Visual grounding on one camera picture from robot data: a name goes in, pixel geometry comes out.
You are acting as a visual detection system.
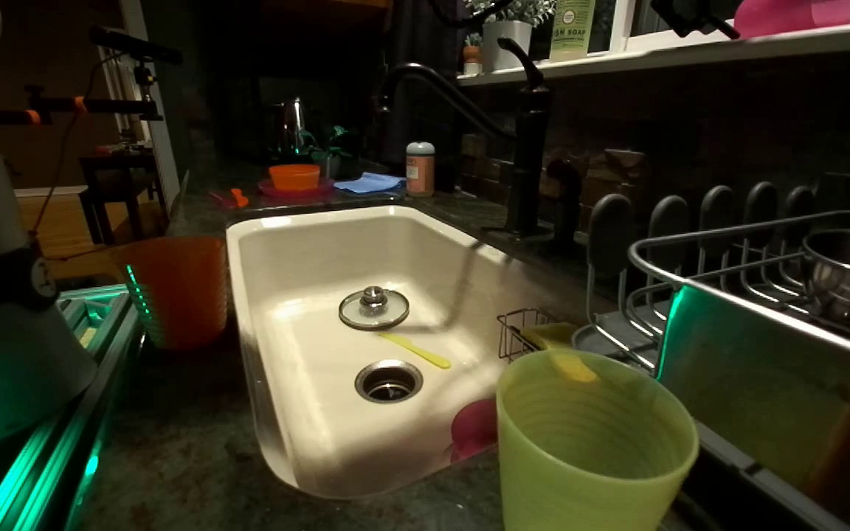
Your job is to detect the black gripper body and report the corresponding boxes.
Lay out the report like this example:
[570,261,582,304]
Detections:
[651,0,731,37]

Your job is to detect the translucent pink plastic cup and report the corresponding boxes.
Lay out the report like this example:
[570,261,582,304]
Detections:
[731,0,850,41]

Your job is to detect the black sink sprayer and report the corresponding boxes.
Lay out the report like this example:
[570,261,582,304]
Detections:
[547,156,586,254]

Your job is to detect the metal sink strainer lid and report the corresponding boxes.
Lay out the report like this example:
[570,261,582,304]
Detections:
[337,285,412,333]

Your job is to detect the light green plastic cup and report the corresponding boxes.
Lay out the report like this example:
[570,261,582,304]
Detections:
[493,348,703,531]

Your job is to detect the round metal sink drain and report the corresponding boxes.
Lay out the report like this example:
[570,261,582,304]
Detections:
[352,357,424,409]

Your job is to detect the white ceramic sink basin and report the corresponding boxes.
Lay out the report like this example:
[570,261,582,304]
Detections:
[223,205,597,503]

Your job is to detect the green card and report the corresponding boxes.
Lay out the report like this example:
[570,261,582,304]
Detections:
[550,0,603,62]

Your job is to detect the potted plant leaves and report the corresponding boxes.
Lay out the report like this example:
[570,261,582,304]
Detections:
[464,0,557,31]

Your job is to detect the white plant pot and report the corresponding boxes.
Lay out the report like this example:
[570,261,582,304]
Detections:
[479,15,533,75]

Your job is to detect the black kitchen faucet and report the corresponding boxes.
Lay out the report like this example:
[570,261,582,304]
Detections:
[374,37,554,239]

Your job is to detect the small terracotta pot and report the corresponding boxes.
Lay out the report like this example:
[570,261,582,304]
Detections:
[458,32,488,78]

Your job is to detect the orange spice bottle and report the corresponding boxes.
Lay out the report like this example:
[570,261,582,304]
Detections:
[405,139,439,201]

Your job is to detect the yellow sponge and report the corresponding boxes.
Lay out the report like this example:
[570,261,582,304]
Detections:
[526,323,603,388]

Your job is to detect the blue cloth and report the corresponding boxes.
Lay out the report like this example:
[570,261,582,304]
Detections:
[331,171,408,198]

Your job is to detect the yellow brush in holder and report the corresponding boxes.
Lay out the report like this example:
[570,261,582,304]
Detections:
[493,308,586,364]

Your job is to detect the reflective metal drainboard panel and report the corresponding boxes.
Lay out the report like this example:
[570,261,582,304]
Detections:
[651,285,850,531]

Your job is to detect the small orange bowl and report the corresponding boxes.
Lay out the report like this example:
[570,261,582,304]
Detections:
[266,164,324,196]

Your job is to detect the yellow plastic utensil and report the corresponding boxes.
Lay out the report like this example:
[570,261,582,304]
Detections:
[377,330,455,376]

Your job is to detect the red plate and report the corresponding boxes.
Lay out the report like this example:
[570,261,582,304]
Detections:
[253,178,337,208]

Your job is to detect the orange plastic bucket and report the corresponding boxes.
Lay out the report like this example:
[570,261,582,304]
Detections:
[113,233,232,357]

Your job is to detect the black stool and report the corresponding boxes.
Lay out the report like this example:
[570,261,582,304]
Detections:
[77,144,169,248]

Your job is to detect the black stand with orange clamps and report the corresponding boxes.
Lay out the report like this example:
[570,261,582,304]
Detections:
[0,80,169,127]

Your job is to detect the wire dish drying rack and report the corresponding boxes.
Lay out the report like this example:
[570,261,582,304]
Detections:
[570,180,850,531]

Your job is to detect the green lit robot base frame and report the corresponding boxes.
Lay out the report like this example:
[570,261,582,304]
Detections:
[0,282,150,531]

